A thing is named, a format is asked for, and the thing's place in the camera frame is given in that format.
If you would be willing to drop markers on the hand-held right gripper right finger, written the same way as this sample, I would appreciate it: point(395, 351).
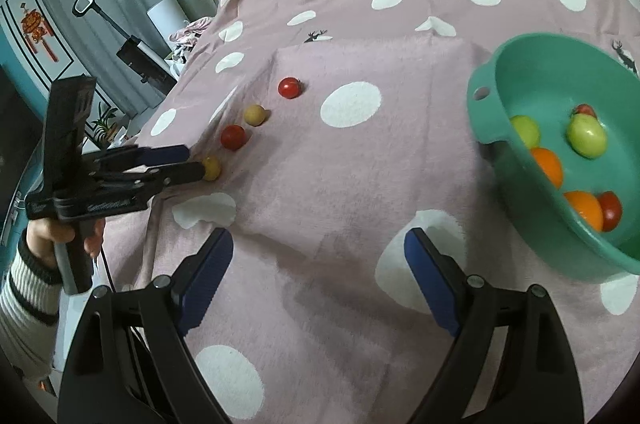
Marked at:
point(435, 284)

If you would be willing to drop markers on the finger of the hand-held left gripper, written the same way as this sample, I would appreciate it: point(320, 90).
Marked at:
point(165, 153)
point(185, 174)

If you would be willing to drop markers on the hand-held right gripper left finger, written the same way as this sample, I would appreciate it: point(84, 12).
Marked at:
point(207, 274)

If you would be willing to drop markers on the green plastic bowl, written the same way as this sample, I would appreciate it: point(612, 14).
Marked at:
point(540, 68)

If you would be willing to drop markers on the orange mandarin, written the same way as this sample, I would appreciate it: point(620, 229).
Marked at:
point(582, 209)
point(547, 166)

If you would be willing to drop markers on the red cherry tomato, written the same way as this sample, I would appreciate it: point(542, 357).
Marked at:
point(612, 210)
point(233, 136)
point(584, 109)
point(289, 87)

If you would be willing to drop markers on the yellow cherry tomato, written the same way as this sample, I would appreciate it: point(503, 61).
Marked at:
point(255, 114)
point(212, 168)

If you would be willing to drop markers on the black stick vacuum cleaner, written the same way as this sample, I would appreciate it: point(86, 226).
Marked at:
point(137, 53)

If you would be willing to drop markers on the green potted plant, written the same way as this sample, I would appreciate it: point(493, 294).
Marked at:
point(105, 118)

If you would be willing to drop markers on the person's left hand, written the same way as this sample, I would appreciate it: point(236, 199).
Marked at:
point(42, 239)

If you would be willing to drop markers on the green round fruit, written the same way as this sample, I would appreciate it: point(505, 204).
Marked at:
point(586, 136)
point(526, 131)

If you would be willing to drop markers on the white cylindrical appliance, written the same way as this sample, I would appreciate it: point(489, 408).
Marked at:
point(165, 16)

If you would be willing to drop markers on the crumpled cloth pile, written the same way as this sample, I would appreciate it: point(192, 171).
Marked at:
point(187, 36)

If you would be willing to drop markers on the red knot wall ornament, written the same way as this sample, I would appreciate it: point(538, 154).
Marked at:
point(32, 26)

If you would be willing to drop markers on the pink polka-dot blanket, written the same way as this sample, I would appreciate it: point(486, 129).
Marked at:
point(350, 184)

